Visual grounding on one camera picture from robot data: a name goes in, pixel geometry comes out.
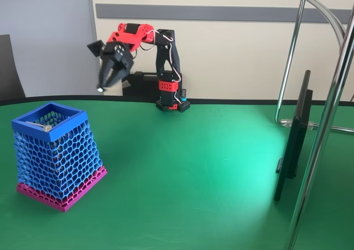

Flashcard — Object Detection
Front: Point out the blue and pink lattice basket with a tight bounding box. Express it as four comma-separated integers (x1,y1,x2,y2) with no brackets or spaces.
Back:
11,102,108,213

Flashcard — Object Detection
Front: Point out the black plastic case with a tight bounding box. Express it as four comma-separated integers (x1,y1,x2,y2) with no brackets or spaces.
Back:
121,71,160,97

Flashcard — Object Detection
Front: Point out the black chair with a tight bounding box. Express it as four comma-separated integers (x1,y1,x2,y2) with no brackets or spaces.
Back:
0,34,27,101

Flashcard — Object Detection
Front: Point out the green table cloth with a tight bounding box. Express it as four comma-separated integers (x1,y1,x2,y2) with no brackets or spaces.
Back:
0,95,354,250

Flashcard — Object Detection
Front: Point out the clear plastic clip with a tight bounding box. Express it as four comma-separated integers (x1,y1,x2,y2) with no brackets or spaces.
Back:
280,118,319,131

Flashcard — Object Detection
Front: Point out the black monitor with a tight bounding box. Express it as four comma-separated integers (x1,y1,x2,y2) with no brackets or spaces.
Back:
273,69,314,203

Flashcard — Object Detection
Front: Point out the chrome tube stand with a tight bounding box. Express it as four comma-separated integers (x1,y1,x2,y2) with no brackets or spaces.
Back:
274,0,354,250

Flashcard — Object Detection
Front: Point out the black gripper camera mount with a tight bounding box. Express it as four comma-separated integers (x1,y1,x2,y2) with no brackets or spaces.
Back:
87,39,106,58

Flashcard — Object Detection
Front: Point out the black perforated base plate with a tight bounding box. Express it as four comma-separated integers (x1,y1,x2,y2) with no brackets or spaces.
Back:
155,97,191,113

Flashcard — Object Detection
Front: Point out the grey wall rail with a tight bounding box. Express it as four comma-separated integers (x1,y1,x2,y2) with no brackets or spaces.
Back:
95,3,352,24

